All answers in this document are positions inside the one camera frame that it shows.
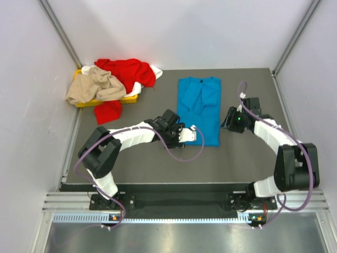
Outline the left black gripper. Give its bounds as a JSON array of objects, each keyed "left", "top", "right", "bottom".
[{"left": 162, "top": 123, "right": 185, "bottom": 149}]

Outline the blue t shirt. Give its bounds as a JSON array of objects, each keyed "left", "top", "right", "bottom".
[{"left": 176, "top": 77, "right": 222, "bottom": 147}]

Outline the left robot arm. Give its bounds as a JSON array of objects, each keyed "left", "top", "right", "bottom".
[{"left": 78, "top": 109, "right": 185, "bottom": 210}]

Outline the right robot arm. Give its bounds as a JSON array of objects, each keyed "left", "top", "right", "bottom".
[{"left": 221, "top": 98, "right": 320, "bottom": 211}]

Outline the yellow plastic bin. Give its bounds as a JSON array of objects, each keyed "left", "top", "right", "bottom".
[{"left": 73, "top": 69, "right": 138, "bottom": 108}]

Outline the white t shirt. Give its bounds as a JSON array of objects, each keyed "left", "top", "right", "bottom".
[{"left": 81, "top": 65, "right": 163, "bottom": 98}]

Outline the red t shirt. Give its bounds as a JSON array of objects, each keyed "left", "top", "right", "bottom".
[{"left": 94, "top": 59, "right": 156, "bottom": 124}]

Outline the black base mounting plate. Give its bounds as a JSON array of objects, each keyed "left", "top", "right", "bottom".
[{"left": 89, "top": 191, "right": 277, "bottom": 212}]

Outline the beige t shirt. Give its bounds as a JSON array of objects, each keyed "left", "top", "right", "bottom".
[{"left": 65, "top": 65, "right": 126, "bottom": 105}]

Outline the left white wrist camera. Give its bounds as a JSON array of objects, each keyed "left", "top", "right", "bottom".
[{"left": 179, "top": 125, "right": 197, "bottom": 143}]

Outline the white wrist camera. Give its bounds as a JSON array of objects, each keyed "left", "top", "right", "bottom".
[
  {"left": 179, "top": 125, "right": 197, "bottom": 143},
  {"left": 236, "top": 92, "right": 246, "bottom": 113}
]

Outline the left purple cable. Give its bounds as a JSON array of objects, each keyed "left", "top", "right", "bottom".
[{"left": 49, "top": 125, "right": 205, "bottom": 246}]

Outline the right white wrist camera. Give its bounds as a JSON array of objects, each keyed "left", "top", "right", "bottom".
[{"left": 236, "top": 92, "right": 246, "bottom": 113}]

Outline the aluminium frame rail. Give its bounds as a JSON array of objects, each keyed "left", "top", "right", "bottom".
[{"left": 42, "top": 190, "right": 329, "bottom": 212}]

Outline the slotted cable duct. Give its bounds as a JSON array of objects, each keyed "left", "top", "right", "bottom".
[{"left": 52, "top": 212, "right": 266, "bottom": 224}]

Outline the right corner aluminium post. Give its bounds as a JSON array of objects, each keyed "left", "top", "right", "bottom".
[{"left": 271, "top": 0, "right": 322, "bottom": 78}]

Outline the corner aluminium post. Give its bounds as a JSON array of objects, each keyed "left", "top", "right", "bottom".
[
  {"left": 271, "top": 0, "right": 322, "bottom": 78},
  {"left": 37, "top": 0, "right": 82, "bottom": 69}
]

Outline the left corner aluminium post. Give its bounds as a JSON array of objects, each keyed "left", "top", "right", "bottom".
[{"left": 37, "top": 0, "right": 82, "bottom": 69}]

